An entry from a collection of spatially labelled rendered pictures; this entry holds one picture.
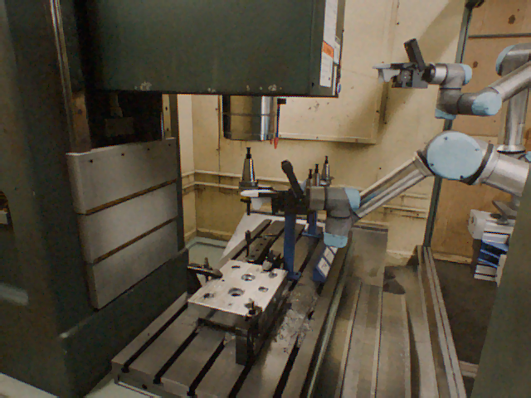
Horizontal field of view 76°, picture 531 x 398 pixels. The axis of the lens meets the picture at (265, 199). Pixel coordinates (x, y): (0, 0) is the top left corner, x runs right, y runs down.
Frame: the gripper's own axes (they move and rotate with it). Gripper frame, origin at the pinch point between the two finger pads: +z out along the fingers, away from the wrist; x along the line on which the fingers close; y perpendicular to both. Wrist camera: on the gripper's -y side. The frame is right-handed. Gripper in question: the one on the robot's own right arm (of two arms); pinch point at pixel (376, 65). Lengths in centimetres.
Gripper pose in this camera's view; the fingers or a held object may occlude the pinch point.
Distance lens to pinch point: 130.6
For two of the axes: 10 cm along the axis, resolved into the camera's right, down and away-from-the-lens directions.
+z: -9.9, 0.3, -1.7
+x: -1.7, -2.9, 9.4
